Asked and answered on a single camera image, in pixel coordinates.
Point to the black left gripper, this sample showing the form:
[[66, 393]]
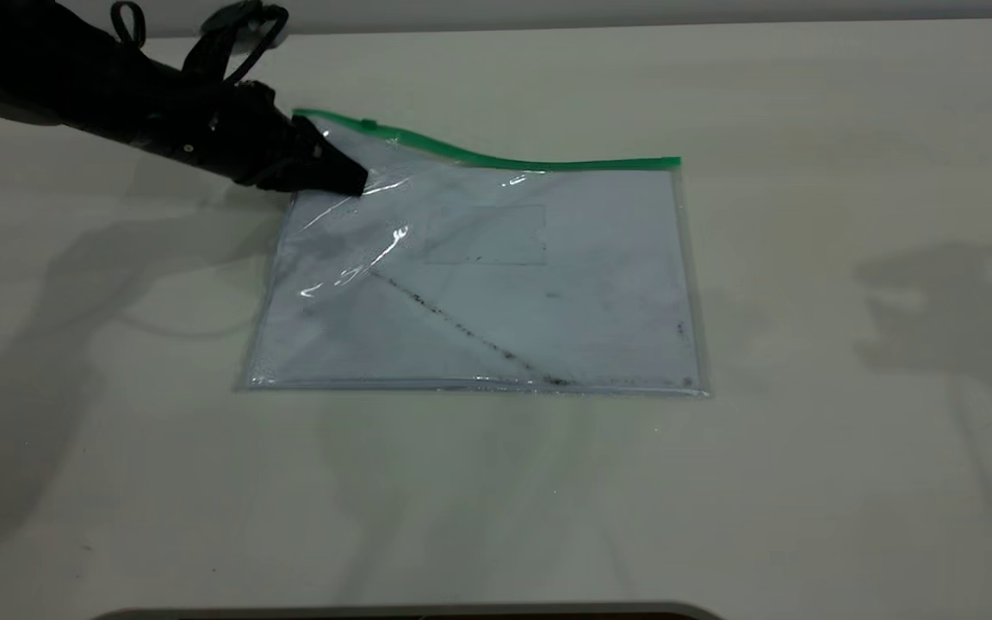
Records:
[[220, 129]]

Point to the clear plastic zip bag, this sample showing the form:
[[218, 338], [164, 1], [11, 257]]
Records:
[[548, 344]]

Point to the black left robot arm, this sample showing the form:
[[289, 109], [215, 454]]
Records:
[[31, 60]]

